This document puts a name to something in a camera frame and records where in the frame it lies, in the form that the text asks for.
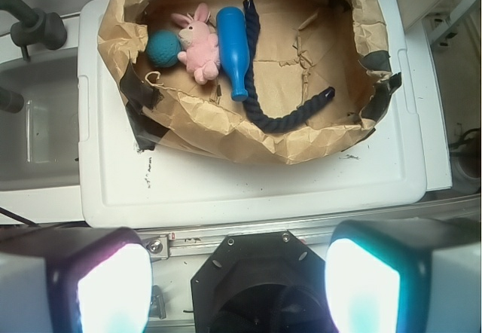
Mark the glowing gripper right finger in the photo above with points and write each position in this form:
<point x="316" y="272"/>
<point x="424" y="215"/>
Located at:
<point x="405" y="275"/>

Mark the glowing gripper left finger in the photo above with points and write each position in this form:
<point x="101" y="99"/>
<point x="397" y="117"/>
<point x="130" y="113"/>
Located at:
<point x="74" y="280"/>

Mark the white plastic bin lid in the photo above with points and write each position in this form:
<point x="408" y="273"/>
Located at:
<point x="166" y="187"/>

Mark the white sink basin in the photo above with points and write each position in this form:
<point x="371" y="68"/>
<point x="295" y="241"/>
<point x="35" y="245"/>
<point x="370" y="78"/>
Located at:
<point x="39" y="143"/>

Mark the dark grey faucet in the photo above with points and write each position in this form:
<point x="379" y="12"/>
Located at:
<point x="34" y="26"/>

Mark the teal rubber ball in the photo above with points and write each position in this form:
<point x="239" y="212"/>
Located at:
<point x="163" y="48"/>

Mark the crumpled brown paper bag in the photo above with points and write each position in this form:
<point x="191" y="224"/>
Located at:
<point x="304" y="47"/>

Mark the pink plush bunny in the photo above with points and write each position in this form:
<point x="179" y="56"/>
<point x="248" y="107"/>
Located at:
<point x="200" y="53"/>

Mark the blue plastic bowling pin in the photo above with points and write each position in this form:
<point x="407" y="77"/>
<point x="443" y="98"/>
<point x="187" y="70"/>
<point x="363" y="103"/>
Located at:
<point x="233" y="49"/>

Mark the aluminium extrusion rail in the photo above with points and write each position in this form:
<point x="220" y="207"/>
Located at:
<point x="233" y="240"/>

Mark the black octagonal mount plate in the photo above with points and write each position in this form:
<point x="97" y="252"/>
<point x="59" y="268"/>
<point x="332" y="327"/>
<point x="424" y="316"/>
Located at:
<point x="261" y="286"/>

